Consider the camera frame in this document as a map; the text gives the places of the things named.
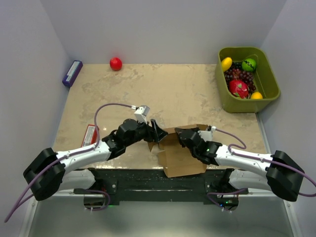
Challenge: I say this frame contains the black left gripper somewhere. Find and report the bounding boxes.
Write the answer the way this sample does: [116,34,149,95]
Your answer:
[124,118,167,148]

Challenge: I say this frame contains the brown cardboard box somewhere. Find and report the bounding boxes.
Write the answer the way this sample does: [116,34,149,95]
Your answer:
[148,127,207,178]

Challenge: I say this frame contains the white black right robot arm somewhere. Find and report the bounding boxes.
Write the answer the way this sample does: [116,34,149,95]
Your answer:
[175,126,304,202]

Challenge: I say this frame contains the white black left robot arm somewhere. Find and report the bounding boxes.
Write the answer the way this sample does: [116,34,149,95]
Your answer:
[23,119,168,201]

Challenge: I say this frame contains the red rectangular box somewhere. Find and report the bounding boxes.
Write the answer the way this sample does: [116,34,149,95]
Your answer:
[81,124,97,147]

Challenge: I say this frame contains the purple rectangular box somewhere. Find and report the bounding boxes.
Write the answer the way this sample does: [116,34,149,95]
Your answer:
[62,60,83,88]

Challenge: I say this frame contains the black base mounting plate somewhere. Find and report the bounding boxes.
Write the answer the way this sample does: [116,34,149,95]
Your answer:
[74,168,238,210]

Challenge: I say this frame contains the red dragon fruit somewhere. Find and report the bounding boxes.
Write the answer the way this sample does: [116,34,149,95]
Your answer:
[229,79,249,99]

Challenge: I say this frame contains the dark red grapes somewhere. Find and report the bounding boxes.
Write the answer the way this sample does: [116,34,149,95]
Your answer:
[224,62,256,93]

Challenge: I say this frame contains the yellow lemon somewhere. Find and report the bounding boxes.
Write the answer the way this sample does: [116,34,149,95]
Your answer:
[221,57,233,72]

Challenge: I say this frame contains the red tomato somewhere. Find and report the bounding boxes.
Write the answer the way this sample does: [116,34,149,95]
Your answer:
[110,57,122,71]

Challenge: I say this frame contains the small orange fruit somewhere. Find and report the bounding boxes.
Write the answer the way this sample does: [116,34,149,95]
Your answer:
[250,92,263,99]

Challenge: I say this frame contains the green striped toy ball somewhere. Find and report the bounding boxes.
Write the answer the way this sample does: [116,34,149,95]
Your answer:
[241,58,257,72]

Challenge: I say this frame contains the green plastic bin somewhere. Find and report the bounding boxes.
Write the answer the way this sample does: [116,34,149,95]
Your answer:
[215,47,280,113]

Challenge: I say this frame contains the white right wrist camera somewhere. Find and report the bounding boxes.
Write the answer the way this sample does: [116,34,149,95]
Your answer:
[198,126,216,142]

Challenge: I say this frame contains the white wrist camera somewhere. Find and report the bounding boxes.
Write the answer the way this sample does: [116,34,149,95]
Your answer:
[134,105,150,123]
[198,126,216,142]

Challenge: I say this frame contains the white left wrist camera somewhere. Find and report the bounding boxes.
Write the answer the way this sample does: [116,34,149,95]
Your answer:
[134,105,150,123]

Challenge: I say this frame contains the aluminium rail frame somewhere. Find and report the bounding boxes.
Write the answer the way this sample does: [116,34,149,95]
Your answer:
[18,112,303,237]

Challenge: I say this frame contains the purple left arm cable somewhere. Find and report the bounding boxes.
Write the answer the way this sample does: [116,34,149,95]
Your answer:
[3,103,138,223]

